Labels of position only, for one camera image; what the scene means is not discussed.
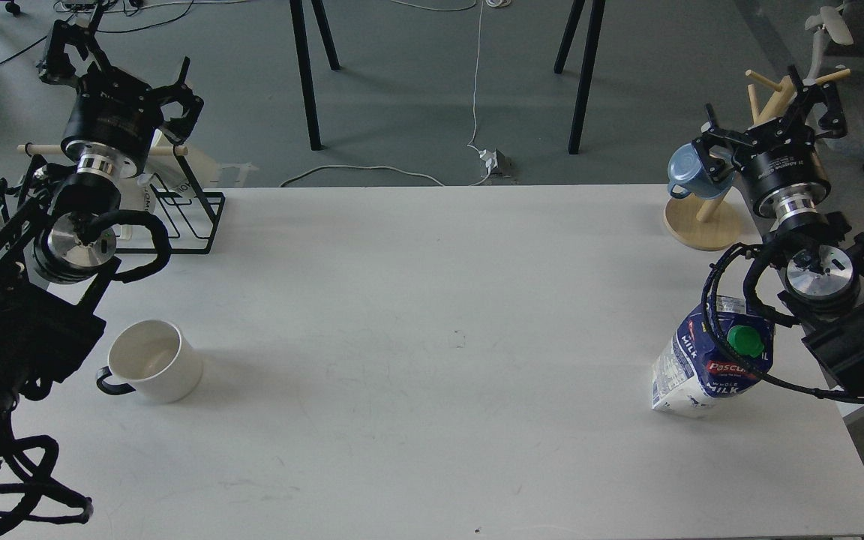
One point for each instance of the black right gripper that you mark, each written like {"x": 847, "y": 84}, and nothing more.
{"x": 781, "y": 169}

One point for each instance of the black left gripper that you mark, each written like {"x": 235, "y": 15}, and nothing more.
{"x": 111, "y": 106}

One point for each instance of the blue white milk carton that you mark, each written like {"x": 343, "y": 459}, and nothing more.
{"x": 691, "y": 376}

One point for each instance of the white mug black handle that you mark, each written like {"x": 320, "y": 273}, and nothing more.
{"x": 153, "y": 358}

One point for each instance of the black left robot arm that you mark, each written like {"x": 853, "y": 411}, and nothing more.
{"x": 47, "y": 321}

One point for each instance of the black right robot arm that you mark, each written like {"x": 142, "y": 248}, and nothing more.
{"x": 799, "y": 273}

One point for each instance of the blue plastic cup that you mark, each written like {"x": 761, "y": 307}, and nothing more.
{"x": 688, "y": 177}

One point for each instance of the wooden mug tree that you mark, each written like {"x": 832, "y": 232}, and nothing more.
{"x": 712, "y": 224}

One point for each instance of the black table legs left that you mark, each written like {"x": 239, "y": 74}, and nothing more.
{"x": 300, "y": 35}

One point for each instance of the black table legs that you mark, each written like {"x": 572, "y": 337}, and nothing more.
{"x": 587, "y": 66}
{"x": 300, "y": 35}

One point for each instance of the black table legs right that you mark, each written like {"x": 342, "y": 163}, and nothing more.
{"x": 587, "y": 66}

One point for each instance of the white power plug adapter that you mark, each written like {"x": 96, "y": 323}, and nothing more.
{"x": 495, "y": 166}

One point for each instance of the black wire mug rack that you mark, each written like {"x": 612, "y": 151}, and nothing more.
{"x": 195, "y": 219}

